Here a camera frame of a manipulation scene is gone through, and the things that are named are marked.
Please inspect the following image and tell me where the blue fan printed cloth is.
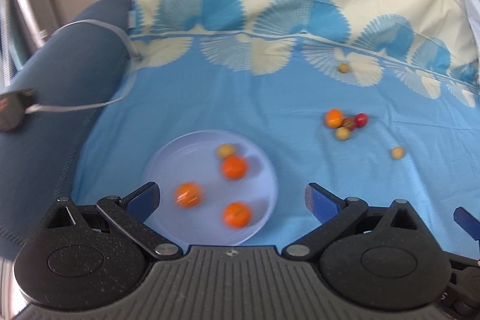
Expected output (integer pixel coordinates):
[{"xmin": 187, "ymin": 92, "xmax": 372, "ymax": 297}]
[{"xmin": 69, "ymin": 0, "xmax": 480, "ymax": 261}]

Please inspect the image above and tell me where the white charging cable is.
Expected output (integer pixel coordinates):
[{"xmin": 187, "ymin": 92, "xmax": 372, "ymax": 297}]
[{"xmin": 26, "ymin": 19, "xmax": 141, "ymax": 114}]

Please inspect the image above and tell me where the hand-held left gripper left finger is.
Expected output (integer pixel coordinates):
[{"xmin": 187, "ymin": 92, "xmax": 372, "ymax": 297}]
[{"xmin": 34, "ymin": 182, "xmax": 184, "ymax": 261}]

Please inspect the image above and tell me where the light patterned blanket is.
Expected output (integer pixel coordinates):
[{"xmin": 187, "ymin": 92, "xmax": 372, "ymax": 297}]
[{"xmin": 444, "ymin": 0, "xmax": 480, "ymax": 58}]

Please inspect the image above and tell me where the light blue round plate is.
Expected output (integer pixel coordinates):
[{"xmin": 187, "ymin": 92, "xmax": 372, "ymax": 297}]
[{"xmin": 142, "ymin": 130, "xmax": 279, "ymax": 246}]

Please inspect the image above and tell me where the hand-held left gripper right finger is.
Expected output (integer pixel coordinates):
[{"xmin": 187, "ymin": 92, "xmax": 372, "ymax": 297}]
[{"xmin": 281, "ymin": 182, "xmax": 426, "ymax": 261}]

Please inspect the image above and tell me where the plastic orange mandarin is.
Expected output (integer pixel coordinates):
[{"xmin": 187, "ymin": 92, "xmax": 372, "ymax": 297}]
[{"xmin": 174, "ymin": 182, "xmax": 205, "ymax": 208}]

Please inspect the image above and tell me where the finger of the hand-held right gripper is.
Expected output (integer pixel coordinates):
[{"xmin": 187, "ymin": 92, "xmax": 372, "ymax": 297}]
[{"xmin": 453, "ymin": 207, "xmax": 480, "ymax": 242}]

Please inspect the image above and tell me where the blue sofa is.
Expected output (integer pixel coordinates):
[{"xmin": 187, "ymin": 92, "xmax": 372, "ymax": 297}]
[{"xmin": 0, "ymin": 0, "xmax": 136, "ymax": 261}]

